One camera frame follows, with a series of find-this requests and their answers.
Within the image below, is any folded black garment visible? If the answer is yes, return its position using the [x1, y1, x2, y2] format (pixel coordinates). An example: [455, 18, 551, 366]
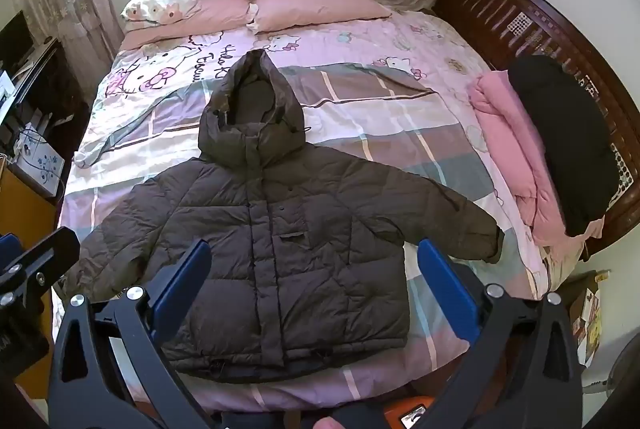
[507, 56, 618, 237]

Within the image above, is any white box with blue flowers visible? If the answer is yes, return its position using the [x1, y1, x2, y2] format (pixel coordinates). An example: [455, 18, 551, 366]
[12, 124, 67, 200]

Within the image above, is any folded pink garment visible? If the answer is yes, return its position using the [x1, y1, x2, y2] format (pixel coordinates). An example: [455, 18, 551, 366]
[467, 71, 606, 260]

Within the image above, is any floral pillow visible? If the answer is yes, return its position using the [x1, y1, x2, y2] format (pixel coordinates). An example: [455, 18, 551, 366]
[121, 0, 202, 32]

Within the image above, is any brown hooded puffer jacket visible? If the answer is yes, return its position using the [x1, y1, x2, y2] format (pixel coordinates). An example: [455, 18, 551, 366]
[62, 49, 505, 382]

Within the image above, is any white printer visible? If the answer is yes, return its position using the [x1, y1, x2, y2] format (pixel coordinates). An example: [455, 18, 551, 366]
[0, 69, 16, 110]

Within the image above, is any stack of papers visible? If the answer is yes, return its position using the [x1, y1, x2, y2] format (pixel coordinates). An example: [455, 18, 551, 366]
[565, 271, 612, 366]

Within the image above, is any pink pillow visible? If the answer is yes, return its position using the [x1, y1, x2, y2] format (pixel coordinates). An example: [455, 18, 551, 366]
[122, 0, 254, 50]
[247, 0, 392, 34]

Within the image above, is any black monitor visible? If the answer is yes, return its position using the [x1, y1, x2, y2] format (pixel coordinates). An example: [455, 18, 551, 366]
[0, 11, 36, 77]

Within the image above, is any dark wooden headboard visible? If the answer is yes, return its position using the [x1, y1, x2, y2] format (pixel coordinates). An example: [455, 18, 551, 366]
[432, 0, 640, 262]

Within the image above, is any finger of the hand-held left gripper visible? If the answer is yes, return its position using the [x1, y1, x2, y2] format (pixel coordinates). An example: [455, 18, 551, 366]
[0, 226, 82, 310]
[0, 234, 22, 261]

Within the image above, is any yellow wooden cabinet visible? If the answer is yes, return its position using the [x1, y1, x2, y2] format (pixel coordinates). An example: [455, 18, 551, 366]
[0, 159, 60, 256]

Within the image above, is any black desk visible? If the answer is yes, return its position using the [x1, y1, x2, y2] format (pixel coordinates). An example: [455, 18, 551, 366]
[0, 39, 92, 160]

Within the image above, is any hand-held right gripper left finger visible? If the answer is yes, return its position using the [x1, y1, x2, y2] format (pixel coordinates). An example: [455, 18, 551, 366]
[50, 238, 222, 429]

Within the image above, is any plaid blanket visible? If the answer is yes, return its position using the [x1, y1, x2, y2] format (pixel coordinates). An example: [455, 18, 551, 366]
[52, 59, 546, 416]

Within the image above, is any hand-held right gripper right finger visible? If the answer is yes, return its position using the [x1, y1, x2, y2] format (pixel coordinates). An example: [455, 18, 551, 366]
[416, 238, 587, 429]

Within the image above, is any pink cartoon cat bedsheet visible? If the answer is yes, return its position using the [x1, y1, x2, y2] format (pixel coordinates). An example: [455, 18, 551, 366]
[75, 9, 553, 300]

